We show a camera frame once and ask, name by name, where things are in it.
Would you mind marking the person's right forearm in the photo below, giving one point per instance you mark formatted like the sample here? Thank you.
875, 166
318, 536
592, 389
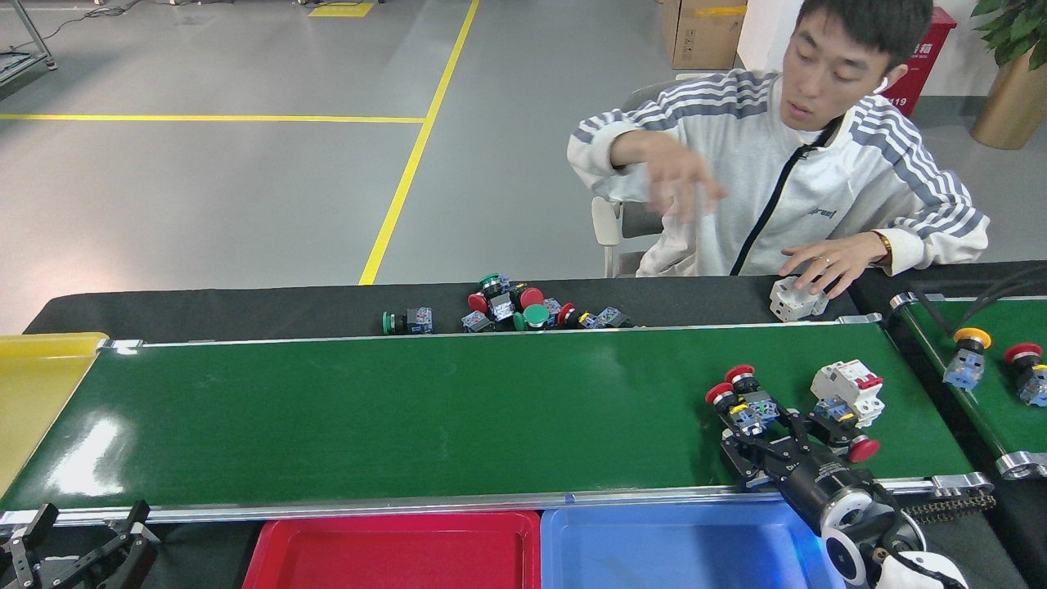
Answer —
630, 151

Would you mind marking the yellow plastic tray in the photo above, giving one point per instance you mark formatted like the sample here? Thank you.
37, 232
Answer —
33, 401

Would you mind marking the red fire extinguisher box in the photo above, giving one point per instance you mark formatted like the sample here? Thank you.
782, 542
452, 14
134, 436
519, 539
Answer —
920, 82

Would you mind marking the person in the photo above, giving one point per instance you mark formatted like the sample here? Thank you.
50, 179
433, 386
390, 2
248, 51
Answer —
851, 188

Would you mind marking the blue plastic tray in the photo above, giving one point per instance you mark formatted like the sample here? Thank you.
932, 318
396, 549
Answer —
671, 556

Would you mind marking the narrow green conveyor belt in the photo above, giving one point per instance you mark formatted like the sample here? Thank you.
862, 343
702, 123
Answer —
998, 425

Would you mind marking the red mushroom push button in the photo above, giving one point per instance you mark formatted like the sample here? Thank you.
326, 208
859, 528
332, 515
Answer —
532, 297
477, 303
740, 374
1022, 353
720, 393
565, 314
864, 449

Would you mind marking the cardboard box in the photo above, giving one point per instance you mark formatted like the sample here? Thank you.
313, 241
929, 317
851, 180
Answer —
703, 37

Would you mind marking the white circuit breaker red lever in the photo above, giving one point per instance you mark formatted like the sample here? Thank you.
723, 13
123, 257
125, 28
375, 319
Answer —
842, 380

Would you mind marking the metal rack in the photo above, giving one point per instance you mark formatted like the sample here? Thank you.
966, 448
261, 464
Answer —
20, 65

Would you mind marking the red plastic tray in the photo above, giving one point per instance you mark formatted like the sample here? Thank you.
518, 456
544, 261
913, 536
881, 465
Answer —
384, 556

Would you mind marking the person's right hand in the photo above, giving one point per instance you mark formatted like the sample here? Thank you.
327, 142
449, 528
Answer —
683, 184

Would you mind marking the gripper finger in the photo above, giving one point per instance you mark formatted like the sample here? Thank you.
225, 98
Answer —
131, 548
29, 548

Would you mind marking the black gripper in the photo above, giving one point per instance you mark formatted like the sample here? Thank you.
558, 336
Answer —
818, 483

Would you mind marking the person's left hand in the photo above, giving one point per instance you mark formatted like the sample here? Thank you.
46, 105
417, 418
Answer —
842, 258

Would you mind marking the person's left forearm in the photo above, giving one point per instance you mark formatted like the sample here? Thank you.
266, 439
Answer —
932, 245

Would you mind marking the gold wristwatch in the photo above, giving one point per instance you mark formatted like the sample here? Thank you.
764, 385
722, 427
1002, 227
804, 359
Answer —
885, 244

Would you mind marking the grey office chair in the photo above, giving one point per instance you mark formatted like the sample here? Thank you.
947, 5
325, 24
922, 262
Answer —
605, 221

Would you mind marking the potted plant gold planter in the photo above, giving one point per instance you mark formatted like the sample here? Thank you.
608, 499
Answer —
1010, 106

